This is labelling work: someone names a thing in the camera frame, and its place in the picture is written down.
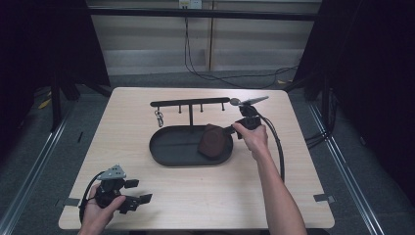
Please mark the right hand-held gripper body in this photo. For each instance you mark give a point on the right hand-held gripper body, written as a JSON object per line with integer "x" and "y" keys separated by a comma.
{"x": 249, "y": 122}

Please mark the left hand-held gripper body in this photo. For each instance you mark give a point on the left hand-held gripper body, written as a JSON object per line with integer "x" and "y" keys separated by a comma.
{"x": 109, "y": 189}

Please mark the brown leather wallet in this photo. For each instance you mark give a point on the brown leather wallet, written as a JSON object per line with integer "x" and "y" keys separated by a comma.
{"x": 212, "y": 142}

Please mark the black key rack with tray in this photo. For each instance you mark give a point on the black key rack with tray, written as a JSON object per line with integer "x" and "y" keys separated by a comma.
{"x": 176, "y": 147}

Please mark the person's right hand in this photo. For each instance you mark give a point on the person's right hand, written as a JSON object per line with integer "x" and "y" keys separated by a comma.
{"x": 254, "y": 138}

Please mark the person's left hand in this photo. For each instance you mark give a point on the person's left hand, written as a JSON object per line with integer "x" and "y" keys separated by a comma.
{"x": 98, "y": 215}

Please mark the grey tape piece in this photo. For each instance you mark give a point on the grey tape piece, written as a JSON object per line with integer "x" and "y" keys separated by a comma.
{"x": 68, "y": 202}
{"x": 324, "y": 197}

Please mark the black horizontal bar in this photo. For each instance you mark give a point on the black horizontal bar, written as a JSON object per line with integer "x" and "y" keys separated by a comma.
{"x": 202, "y": 13}

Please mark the dark curtain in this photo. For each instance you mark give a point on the dark curtain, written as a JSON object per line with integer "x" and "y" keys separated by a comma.
{"x": 39, "y": 42}
{"x": 375, "y": 65}

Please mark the metal floor rail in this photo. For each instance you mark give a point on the metal floor rail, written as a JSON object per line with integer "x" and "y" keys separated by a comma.
{"x": 349, "y": 173}
{"x": 29, "y": 182}

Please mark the white wall outlet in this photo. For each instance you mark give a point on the white wall outlet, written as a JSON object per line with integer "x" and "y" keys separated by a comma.
{"x": 190, "y": 4}

